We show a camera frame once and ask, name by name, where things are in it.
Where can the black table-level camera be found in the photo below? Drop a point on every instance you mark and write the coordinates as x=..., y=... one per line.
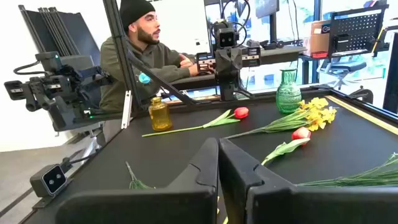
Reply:
x=49, y=180

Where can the black upright panel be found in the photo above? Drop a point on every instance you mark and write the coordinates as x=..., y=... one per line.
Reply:
x=391, y=77

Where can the brown cardboard box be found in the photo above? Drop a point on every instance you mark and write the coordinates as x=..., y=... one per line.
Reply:
x=318, y=40

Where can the red artificial tulip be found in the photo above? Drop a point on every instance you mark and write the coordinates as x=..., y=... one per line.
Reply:
x=241, y=112
x=301, y=133

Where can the grey desk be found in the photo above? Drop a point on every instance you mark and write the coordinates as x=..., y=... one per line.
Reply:
x=280, y=54

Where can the black folded panel stack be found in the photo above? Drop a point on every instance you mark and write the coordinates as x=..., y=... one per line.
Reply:
x=71, y=34

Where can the green glass vase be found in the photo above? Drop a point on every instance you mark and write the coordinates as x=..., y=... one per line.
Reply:
x=288, y=96

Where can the black table clamp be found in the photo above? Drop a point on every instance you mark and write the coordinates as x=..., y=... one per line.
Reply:
x=362, y=92

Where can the black background robot arm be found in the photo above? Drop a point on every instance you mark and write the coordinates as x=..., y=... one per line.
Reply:
x=62, y=90

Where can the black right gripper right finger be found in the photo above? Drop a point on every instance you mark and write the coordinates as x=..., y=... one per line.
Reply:
x=236, y=180

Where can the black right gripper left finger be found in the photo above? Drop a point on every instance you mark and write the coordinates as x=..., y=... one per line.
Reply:
x=205, y=174

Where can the black aluminium rig frame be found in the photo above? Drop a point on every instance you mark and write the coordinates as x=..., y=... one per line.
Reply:
x=121, y=46

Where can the yellow glass vase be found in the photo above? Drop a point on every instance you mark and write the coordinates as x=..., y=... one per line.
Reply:
x=160, y=118

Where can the white artificial flower bunch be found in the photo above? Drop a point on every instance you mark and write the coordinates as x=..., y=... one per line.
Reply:
x=373, y=175

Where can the black clamp mount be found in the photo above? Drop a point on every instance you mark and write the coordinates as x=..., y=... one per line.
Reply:
x=270, y=45

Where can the black pegboard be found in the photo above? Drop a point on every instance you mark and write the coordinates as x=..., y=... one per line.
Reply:
x=357, y=28

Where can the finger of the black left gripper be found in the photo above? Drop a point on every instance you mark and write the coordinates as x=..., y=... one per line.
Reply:
x=223, y=62
x=234, y=62

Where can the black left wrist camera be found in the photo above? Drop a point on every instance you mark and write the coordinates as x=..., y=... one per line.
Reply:
x=226, y=39

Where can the person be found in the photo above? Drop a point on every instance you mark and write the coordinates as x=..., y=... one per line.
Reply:
x=155, y=59

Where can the black table mat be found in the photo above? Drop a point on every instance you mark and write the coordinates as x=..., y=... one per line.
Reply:
x=174, y=152

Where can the white metal frame bracket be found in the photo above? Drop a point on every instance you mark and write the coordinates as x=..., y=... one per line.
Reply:
x=126, y=109

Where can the black office chair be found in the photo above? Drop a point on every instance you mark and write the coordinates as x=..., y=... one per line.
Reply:
x=345, y=67

